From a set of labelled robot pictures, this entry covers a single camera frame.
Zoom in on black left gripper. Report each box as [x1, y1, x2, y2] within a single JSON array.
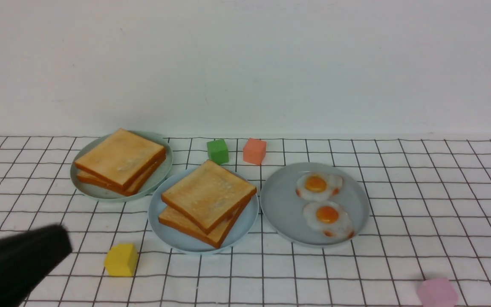
[[0, 225, 72, 307]]

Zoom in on toast slice moved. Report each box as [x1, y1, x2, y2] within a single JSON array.
[[161, 159, 257, 235], [158, 205, 247, 249]]

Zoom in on yellow foam cube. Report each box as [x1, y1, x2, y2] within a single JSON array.
[[104, 243, 139, 277]]

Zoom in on pale green bread plate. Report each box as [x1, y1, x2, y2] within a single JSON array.
[[70, 130, 173, 202]]

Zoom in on light blue centre plate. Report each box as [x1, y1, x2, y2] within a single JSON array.
[[148, 167, 260, 256]]

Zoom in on green foam cube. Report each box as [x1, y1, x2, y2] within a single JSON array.
[[207, 139, 229, 165]]

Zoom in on orange foam cube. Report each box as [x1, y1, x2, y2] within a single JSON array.
[[243, 138, 267, 165]]

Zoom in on grey egg plate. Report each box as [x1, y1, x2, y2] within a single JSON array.
[[260, 162, 371, 248]]

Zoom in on fried egg back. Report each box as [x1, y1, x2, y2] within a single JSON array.
[[295, 172, 344, 202]]

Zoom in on fried egg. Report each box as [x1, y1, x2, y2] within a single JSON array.
[[295, 172, 344, 202], [302, 201, 356, 239]]

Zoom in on fried egg front right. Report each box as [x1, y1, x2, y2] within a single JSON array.
[[302, 201, 356, 239]]

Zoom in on pink foam cube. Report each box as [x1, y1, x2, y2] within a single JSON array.
[[416, 278, 458, 307]]

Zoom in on white grid tablecloth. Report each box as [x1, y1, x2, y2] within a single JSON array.
[[0, 136, 491, 307]]

